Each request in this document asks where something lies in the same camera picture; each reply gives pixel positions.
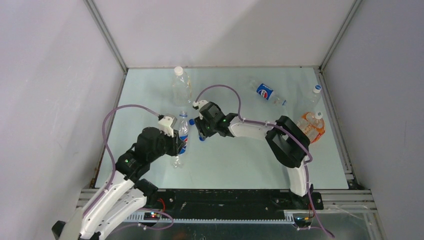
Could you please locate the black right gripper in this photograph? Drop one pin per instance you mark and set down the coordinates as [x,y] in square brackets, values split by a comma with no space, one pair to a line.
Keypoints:
[200,125]

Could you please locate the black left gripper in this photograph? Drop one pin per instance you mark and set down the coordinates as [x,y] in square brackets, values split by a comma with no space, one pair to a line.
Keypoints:
[174,143]

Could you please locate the cream label clear bottle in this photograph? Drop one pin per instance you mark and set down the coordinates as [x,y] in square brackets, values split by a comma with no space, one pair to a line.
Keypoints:
[182,89]

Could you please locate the white bottle cap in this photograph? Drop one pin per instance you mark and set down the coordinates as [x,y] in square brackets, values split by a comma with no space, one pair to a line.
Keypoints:
[318,115]
[178,70]
[317,89]

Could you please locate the clear unlabelled plastic bottle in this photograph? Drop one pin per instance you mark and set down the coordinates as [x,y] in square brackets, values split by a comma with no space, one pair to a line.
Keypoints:
[309,101]

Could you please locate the orange label plastic bottle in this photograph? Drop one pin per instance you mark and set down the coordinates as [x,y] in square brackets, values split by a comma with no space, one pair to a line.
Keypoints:
[313,128]

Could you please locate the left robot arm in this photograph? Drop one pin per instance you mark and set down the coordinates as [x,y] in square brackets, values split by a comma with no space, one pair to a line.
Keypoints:
[125,192]

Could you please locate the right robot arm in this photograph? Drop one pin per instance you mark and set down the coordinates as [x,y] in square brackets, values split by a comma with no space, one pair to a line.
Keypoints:
[288,143]

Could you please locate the Pepsi bottle blue label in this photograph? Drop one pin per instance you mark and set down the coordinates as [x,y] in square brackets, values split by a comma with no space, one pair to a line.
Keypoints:
[267,92]

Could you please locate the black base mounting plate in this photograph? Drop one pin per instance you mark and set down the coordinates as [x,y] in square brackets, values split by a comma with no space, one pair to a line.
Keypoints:
[231,204]

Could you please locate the left controller board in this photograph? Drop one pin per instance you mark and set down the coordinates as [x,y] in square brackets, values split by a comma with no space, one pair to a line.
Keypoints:
[151,216]

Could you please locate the controller board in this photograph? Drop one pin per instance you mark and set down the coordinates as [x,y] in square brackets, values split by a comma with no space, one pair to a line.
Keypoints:
[151,216]
[302,223]

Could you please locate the right controller board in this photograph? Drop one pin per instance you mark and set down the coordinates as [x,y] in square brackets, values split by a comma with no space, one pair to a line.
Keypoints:
[302,223]

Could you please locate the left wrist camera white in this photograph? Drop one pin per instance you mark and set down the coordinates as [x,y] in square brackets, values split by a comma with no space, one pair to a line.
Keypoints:
[166,124]

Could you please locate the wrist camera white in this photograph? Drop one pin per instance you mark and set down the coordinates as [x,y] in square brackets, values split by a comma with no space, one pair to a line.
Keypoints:
[166,124]
[197,105]

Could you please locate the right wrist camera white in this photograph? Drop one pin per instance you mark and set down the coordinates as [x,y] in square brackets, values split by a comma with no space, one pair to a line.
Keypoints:
[197,105]

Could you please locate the grey aluminium frame rail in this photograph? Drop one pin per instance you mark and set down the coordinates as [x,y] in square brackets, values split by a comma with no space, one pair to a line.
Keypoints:
[356,203]

